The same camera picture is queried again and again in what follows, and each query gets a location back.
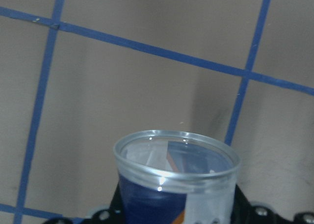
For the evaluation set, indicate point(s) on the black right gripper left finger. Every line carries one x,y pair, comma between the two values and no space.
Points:
114,214

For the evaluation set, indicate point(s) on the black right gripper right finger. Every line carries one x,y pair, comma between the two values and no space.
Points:
245,212

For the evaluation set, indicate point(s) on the clear tennis ball can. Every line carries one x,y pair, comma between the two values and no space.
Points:
176,177

